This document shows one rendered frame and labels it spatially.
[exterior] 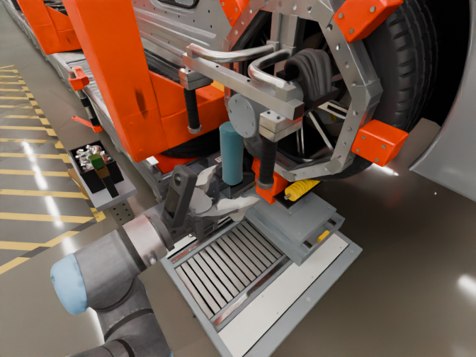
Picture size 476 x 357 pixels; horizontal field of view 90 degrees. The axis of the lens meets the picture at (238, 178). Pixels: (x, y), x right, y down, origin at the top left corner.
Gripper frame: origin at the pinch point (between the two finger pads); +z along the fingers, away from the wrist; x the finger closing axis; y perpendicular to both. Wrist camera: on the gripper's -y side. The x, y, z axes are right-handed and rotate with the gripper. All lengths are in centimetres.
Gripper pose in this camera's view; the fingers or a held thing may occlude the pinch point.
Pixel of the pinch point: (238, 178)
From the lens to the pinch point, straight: 53.4
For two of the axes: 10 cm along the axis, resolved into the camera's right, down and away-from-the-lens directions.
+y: 0.0, 7.2, 6.9
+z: 7.6, -4.5, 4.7
